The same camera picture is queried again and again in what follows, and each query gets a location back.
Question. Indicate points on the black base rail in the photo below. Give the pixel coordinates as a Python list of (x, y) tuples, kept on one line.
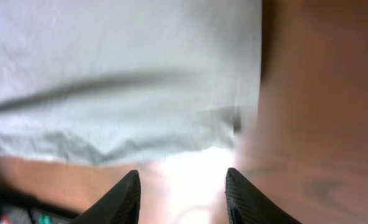
[(23, 209)]

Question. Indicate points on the khaki shorts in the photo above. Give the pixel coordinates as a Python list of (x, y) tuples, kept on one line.
[(109, 81)]

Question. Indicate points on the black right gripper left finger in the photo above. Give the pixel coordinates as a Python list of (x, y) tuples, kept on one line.
[(120, 205)]

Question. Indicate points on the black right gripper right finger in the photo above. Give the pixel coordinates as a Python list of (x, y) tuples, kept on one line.
[(248, 205)]

